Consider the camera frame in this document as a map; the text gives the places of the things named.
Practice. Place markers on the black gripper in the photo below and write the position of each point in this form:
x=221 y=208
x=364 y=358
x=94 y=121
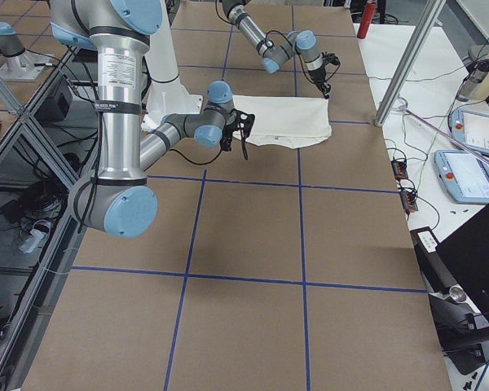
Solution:
x=318 y=76
x=227 y=141

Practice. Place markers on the white long-sleeve cat shirt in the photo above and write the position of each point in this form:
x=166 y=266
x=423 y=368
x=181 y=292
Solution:
x=291 y=122

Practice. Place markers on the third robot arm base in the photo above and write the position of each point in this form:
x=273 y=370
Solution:
x=20 y=65

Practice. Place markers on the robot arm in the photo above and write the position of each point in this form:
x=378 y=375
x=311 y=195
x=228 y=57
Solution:
x=114 y=197
x=277 y=48

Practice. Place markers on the red cylinder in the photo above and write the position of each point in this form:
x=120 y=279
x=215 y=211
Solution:
x=367 y=15

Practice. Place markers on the upper orange connector board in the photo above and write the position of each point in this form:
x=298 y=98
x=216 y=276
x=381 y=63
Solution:
x=399 y=168

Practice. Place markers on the orange connector board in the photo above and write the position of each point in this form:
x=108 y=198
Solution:
x=399 y=168
x=408 y=200

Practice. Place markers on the lower orange connector board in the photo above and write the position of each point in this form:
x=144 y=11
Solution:
x=408 y=200

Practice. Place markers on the reacher grabber stick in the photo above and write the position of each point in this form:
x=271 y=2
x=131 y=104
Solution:
x=403 y=109

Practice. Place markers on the grey water bottle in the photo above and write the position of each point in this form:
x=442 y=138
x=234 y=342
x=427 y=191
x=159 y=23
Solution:
x=473 y=80

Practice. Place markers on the far blue teach pendant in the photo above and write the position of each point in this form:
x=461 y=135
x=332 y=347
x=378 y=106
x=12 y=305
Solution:
x=471 y=129

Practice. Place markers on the blue teach pendant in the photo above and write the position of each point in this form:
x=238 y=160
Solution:
x=471 y=129
x=465 y=178

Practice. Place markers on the near blue teach pendant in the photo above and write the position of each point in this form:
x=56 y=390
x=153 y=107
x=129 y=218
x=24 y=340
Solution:
x=465 y=178

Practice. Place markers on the black box under table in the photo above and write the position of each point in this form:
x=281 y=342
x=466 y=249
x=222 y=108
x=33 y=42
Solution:
x=56 y=104

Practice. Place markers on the white power strip on floor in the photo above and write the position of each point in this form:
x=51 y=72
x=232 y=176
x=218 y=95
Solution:
x=32 y=241

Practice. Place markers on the black monitor on stand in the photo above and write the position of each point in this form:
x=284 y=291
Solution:
x=457 y=269

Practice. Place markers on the aluminium frame post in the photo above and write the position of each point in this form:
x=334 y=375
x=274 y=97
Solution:
x=411 y=52

